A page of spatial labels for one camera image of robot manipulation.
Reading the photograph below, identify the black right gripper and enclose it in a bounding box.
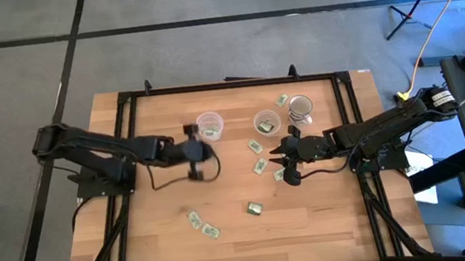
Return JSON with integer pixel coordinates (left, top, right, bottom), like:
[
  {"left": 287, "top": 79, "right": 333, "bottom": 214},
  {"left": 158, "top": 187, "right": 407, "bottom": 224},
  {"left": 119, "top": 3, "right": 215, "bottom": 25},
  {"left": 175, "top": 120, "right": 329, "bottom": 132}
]
[{"left": 265, "top": 121, "right": 333, "bottom": 169}]

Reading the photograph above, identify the black camera cable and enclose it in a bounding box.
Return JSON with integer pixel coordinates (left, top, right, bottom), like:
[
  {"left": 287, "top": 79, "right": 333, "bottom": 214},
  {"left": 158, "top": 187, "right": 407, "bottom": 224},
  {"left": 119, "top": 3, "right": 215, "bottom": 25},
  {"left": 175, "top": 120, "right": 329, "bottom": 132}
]
[
  {"left": 297, "top": 158, "right": 359, "bottom": 181},
  {"left": 147, "top": 151, "right": 224, "bottom": 193}
]

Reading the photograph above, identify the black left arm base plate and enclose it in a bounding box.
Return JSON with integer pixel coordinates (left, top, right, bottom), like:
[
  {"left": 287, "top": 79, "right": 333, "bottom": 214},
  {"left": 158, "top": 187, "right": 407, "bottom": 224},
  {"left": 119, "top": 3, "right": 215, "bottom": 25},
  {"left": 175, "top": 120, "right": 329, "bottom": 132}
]
[{"left": 72, "top": 158, "right": 140, "bottom": 201}]

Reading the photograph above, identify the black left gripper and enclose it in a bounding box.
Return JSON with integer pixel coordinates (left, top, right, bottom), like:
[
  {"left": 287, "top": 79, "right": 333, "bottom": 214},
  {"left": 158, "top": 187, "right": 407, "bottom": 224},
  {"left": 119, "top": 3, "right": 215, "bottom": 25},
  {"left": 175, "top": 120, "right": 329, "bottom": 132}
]
[{"left": 157, "top": 121, "right": 216, "bottom": 170}]

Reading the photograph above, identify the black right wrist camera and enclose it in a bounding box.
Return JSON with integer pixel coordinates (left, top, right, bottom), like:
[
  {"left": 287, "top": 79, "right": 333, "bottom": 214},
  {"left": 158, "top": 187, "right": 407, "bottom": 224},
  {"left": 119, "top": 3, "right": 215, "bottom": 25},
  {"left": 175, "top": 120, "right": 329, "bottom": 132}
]
[{"left": 281, "top": 164, "right": 304, "bottom": 188}]

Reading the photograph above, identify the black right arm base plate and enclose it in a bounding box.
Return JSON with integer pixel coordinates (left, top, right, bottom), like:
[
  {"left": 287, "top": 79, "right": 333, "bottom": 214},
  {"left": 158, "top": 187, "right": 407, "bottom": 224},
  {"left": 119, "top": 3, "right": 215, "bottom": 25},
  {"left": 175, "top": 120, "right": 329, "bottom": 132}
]
[{"left": 345, "top": 134, "right": 412, "bottom": 176}]

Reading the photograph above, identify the blue white patterned mug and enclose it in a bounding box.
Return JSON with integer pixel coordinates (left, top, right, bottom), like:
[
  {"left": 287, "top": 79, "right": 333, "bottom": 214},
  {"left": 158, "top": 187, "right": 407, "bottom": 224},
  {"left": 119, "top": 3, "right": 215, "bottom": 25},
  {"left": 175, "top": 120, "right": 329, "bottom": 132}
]
[{"left": 284, "top": 93, "right": 316, "bottom": 128}]

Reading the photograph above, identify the short clear plastic cup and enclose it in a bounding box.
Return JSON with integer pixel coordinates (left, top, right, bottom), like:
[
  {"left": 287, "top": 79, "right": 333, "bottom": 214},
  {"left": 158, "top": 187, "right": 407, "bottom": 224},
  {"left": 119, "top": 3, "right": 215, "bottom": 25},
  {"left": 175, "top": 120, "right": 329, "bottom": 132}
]
[{"left": 250, "top": 106, "right": 284, "bottom": 140}]

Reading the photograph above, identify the black right camera cable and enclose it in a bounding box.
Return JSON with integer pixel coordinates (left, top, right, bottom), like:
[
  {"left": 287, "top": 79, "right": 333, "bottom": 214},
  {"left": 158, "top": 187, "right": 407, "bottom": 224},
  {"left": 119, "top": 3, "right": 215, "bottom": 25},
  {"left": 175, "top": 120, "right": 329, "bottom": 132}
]
[{"left": 297, "top": 158, "right": 359, "bottom": 181}]

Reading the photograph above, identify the black left camera cable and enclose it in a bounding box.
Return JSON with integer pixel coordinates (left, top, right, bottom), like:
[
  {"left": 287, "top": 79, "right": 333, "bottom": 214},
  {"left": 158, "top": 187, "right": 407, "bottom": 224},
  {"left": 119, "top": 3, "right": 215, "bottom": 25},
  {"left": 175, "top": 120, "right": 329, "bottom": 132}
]
[{"left": 147, "top": 151, "right": 224, "bottom": 193}]

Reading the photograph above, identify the white paper sheet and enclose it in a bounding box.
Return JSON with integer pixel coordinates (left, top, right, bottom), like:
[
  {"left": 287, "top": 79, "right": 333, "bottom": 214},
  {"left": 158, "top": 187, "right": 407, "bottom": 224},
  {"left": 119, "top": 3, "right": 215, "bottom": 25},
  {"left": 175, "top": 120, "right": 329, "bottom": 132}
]
[{"left": 403, "top": 147, "right": 439, "bottom": 208}]

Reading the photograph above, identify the tall clear plastic cup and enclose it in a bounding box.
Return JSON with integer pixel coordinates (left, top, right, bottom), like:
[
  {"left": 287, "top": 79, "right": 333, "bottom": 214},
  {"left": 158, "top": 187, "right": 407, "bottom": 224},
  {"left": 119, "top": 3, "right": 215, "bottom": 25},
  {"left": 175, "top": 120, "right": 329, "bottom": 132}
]
[{"left": 194, "top": 109, "right": 228, "bottom": 144}]

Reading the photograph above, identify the black aluminium table frame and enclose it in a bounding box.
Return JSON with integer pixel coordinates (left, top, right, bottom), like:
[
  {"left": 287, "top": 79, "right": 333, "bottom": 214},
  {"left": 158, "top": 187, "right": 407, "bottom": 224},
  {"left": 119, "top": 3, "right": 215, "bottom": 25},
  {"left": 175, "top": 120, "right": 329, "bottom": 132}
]
[{"left": 45, "top": 49, "right": 436, "bottom": 261}]

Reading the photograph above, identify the black desk bar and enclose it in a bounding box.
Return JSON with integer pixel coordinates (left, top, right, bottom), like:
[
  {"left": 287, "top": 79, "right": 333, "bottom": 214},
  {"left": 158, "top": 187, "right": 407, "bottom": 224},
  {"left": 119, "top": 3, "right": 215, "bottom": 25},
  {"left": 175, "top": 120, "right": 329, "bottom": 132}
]
[{"left": 406, "top": 150, "right": 465, "bottom": 195}]

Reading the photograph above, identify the dark green sweetener packet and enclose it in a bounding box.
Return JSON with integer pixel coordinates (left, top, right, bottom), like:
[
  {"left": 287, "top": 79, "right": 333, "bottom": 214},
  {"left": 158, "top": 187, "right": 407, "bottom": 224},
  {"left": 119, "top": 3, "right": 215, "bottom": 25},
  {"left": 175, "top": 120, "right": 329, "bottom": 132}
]
[
  {"left": 256, "top": 118, "right": 277, "bottom": 134},
  {"left": 245, "top": 199, "right": 265, "bottom": 217}
]

